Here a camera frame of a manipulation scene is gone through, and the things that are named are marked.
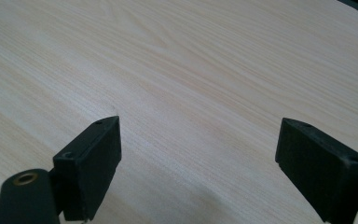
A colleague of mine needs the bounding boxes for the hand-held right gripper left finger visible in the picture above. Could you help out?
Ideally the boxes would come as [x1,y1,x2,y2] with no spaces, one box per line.
[52,115,123,222]

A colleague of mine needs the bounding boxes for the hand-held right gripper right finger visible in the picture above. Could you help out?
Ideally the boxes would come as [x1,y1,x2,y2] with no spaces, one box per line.
[274,117,358,224]

